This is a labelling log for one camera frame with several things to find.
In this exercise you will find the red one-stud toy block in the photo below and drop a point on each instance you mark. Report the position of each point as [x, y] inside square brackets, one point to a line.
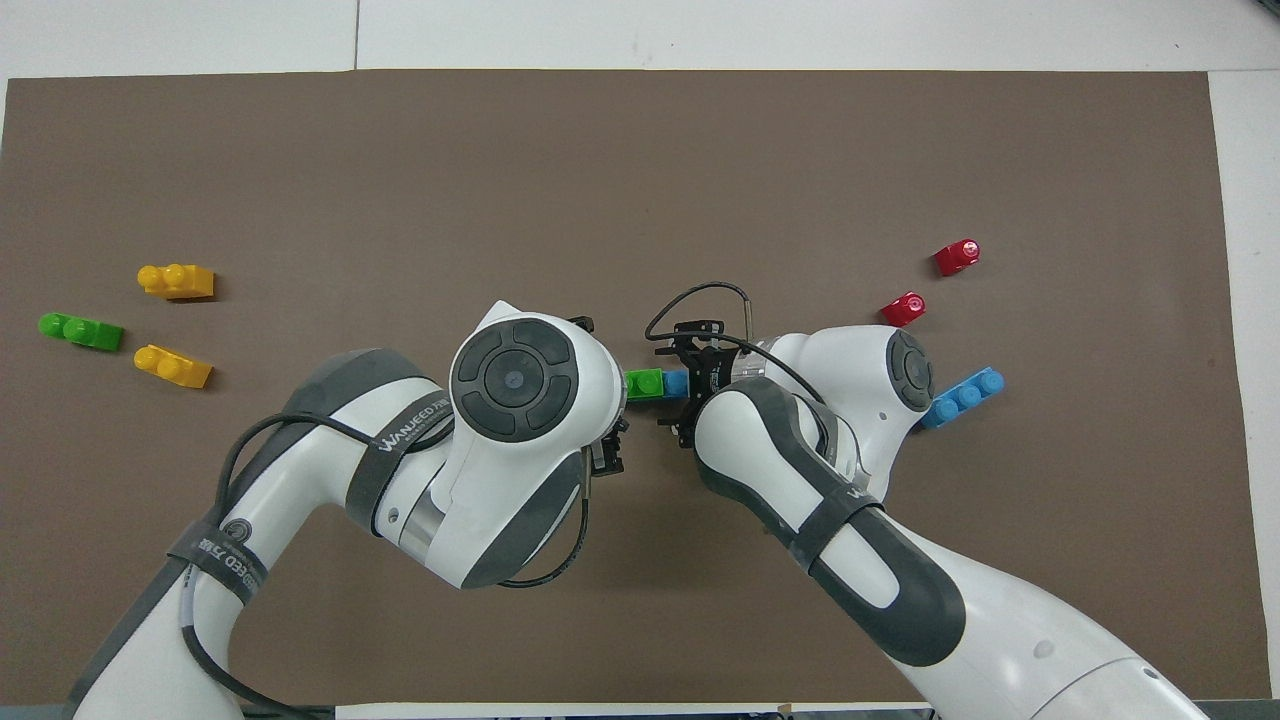
[955, 259]
[903, 310]

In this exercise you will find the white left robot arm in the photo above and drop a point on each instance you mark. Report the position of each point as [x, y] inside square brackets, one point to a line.
[480, 480]

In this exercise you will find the brown table mat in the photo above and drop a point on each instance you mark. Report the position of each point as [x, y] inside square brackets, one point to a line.
[600, 180]

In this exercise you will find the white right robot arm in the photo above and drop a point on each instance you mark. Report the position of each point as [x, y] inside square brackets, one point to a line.
[900, 560]

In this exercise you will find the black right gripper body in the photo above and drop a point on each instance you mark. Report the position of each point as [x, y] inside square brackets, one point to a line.
[720, 368]

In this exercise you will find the yellow two-stud toy block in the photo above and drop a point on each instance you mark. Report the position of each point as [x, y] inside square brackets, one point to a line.
[178, 282]
[175, 367]

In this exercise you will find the green two-stud toy block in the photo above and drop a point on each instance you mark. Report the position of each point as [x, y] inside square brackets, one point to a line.
[85, 331]
[645, 385]

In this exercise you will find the blue three-stud toy block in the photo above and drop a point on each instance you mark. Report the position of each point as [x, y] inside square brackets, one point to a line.
[675, 384]
[965, 398]

